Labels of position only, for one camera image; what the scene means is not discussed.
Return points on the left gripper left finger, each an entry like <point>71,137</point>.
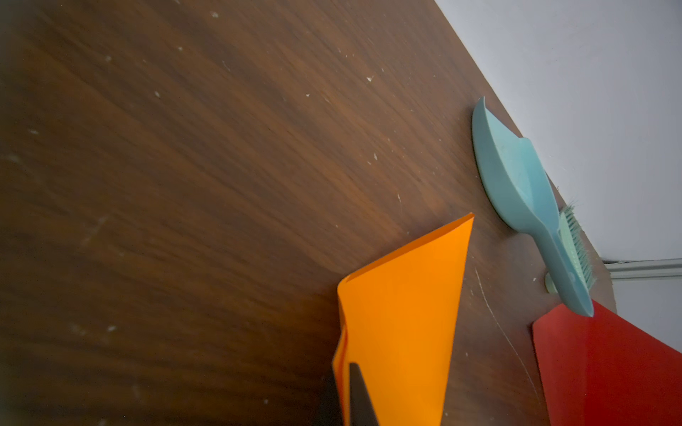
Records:
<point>329,411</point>

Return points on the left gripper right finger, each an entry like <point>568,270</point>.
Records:
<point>361,409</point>

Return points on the orange square paper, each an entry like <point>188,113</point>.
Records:
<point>398,320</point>

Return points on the red square paper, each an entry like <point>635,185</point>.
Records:
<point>602,370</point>

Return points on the green hand brush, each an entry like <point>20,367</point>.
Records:
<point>570,237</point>

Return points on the light blue dustpan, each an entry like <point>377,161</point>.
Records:
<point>516,184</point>

